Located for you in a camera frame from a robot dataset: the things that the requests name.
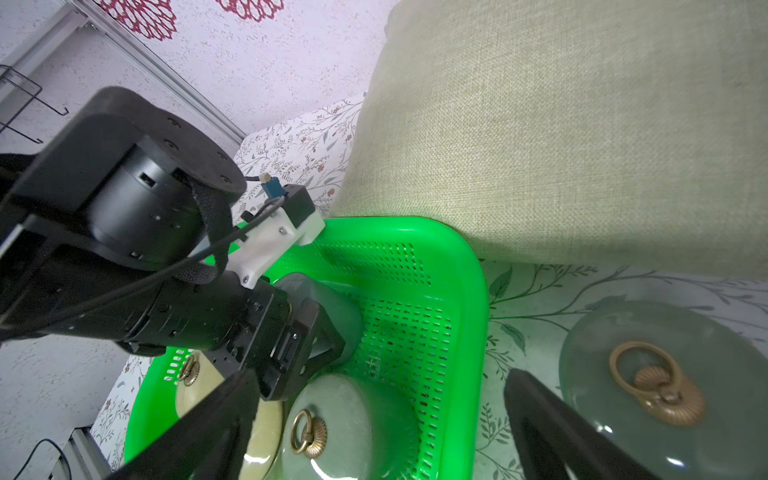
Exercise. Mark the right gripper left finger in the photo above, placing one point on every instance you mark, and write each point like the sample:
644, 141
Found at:
209, 442

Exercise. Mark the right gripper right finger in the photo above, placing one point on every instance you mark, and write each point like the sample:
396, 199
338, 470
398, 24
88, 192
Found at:
553, 441

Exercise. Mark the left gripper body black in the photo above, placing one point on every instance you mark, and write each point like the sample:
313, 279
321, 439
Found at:
238, 328

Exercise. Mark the blue-grey tea canister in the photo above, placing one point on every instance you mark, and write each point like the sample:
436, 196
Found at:
343, 312

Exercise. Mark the green plastic perforated basket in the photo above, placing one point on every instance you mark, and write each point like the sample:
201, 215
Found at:
425, 307

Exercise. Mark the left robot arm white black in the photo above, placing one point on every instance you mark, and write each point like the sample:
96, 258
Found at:
121, 229

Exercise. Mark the green linen cushion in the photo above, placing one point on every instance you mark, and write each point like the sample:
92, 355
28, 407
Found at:
584, 132

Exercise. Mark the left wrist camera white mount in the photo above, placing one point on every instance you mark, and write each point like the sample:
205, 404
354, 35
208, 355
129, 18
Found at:
288, 217

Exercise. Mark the black wire wall rack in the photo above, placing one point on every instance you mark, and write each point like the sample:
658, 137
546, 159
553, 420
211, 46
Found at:
18, 93

